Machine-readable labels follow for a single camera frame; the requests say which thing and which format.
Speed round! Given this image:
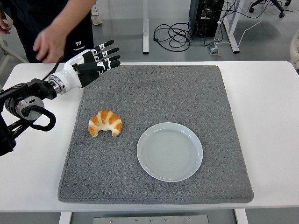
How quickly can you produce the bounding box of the person's leg with light shoe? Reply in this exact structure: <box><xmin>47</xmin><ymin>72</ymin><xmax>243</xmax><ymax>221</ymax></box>
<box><xmin>91</xmin><ymin>3</ymin><xmax>103</xmax><ymax>26</ymax></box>

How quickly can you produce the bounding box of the wide white desk leg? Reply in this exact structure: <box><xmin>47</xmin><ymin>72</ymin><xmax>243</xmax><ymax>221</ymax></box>
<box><xmin>223</xmin><ymin>0</ymin><xmax>241</xmax><ymax>54</ymax></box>

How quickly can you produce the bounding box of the black office chair base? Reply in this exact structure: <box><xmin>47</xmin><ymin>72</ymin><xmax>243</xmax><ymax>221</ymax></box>
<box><xmin>249</xmin><ymin>0</ymin><xmax>292</xmax><ymax>19</ymax></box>

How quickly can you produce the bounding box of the person's right hand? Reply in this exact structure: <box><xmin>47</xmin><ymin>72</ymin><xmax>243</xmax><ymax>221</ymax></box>
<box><xmin>0</xmin><ymin>16</ymin><xmax>11</xmax><ymax>35</ymax></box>

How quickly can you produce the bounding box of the person's left hand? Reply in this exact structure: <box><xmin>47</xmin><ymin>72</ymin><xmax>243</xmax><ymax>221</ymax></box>
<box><xmin>32</xmin><ymin>23</ymin><xmax>69</xmax><ymax>64</ymax></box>

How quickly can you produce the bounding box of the narrow white desk leg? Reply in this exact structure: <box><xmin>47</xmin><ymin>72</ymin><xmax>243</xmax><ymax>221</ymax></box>
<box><xmin>142</xmin><ymin>0</ymin><xmax>150</xmax><ymax>56</ymax></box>

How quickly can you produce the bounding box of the grey fabric mat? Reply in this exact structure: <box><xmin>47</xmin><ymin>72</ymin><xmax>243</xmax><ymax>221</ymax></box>
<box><xmin>57</xmin><ymin>65</ymin><xmax>255</xmax><ymax>205</ymax></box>

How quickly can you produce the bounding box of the white table leg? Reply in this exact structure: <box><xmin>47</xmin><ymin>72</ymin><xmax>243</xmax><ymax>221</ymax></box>
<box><xmin>58</xmin><ymin>212</ymin><xmax>73</xmax><ymax>224</ymax></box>
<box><xmin>234</xmin><ymin>209</ymin><xmax>249</xmax><ymax>224</ymax></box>

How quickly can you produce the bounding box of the beige chair frame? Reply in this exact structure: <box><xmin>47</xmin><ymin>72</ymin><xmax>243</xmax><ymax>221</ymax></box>
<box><xmin>0</xmin><ymin>35</ymin><xmax>29</xmax><ymax>68</ymax></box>

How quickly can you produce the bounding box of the black cable bundle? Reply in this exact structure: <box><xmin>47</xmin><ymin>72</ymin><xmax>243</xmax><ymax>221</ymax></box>
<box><xmin>153</xmin><ymin>20</ymin><xmax>199</xmax><ymax>51</ymax></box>

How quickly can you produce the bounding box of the white cable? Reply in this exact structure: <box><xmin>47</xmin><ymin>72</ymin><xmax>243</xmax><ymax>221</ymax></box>
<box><xmin>214</xmin><ymin>0</ymin><xmax>268</xmax><ymax>47</ymax></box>

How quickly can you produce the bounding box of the white curved chair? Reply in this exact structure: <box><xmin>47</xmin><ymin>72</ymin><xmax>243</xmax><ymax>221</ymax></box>
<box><xmin>289</xmin><ymin>30</ymin><xmax>299</xmax><ymax>70</ymax></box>

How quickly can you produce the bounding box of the golden croissant bread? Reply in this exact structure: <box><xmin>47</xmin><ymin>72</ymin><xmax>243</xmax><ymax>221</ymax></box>
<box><xmin>88</xmin><ymin>109</ymin><xmax>123</xmax><ymax>138</ymax></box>

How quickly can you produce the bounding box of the person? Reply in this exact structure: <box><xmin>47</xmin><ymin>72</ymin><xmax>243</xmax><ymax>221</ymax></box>
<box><xmin>0</xmin><ymin>0</ymin><xmax>94</xmax><ymax>64</ymax></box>

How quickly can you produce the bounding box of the grey metal plate with screws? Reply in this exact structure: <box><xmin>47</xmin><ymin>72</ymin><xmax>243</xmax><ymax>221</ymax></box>
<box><xmin>93</xmin><ymin>215</ymin><xmax>210</xmax><ymax>224</ymax></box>

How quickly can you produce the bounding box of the pale blue round plate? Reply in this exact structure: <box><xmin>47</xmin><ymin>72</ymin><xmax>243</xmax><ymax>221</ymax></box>
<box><xmin>136</xmin><ymin>122</ymin><xmax>204</xmax><ymax>182</ymax></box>

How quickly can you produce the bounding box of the metal floor socket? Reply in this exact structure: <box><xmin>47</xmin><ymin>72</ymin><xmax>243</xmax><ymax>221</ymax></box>
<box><xmin>207</xmin><ymin>45</ymin><xmax>221</xmax><ymax>56</ymax></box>

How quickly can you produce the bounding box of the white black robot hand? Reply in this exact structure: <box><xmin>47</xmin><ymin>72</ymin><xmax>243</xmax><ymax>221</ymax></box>
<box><xmin>48</xmin><ymin>40</ymin><xmax>121</xmax><ymax>92</ymax></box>

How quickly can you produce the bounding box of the black computer tower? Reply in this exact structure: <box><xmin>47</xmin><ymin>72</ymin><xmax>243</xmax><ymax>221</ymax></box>
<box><xmin>188</xmin><ymin>0</ymin><xmax>225</xmax><ymax>38</ymax></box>

